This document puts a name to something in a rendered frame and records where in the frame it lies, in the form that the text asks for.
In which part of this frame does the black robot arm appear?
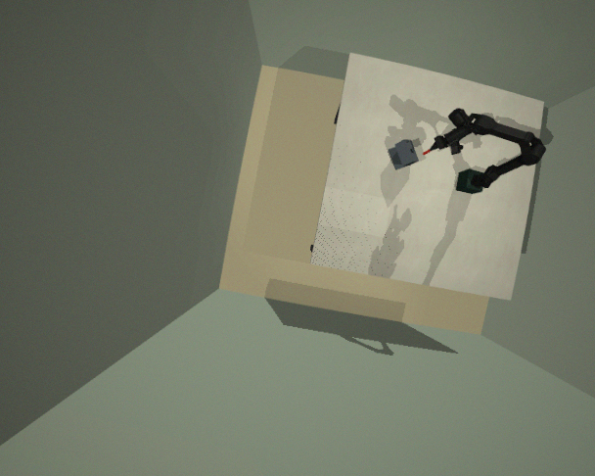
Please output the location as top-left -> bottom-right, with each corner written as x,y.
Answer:
448,108 -> 546,189

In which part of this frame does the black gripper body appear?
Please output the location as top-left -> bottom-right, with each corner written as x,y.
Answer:
435,127 -> 463,150

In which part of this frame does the dark grey panel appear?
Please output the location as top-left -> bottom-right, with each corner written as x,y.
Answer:
389,139 -> 419,170

